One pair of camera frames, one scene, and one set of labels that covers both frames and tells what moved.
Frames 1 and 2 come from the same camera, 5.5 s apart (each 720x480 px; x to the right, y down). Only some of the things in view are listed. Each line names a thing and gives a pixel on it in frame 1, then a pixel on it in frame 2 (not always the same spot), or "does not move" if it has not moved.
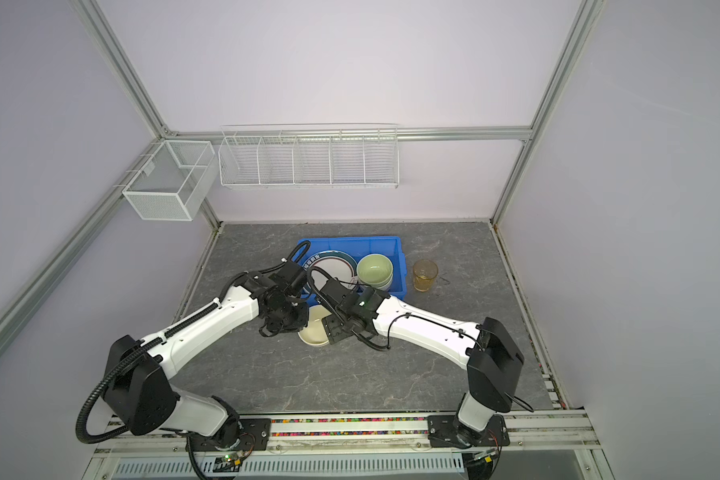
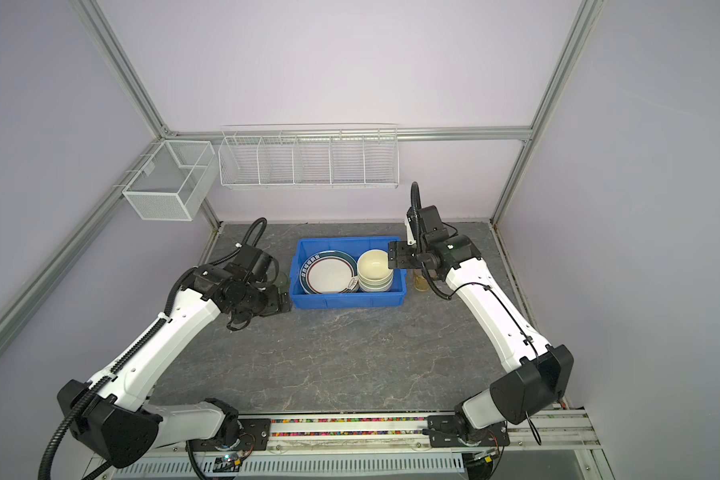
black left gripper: x=299 y=325 → x=274 y=306
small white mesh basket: x=173 y=182 does not move
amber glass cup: x=424 y=272 does not move
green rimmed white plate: x=337 y=263 does not move
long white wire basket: x=309 y=155 does not move
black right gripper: x=333 y=330 → x=400 y=255
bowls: x=314 y=333 → x=373 y=270
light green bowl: x=375 y=270 does not move
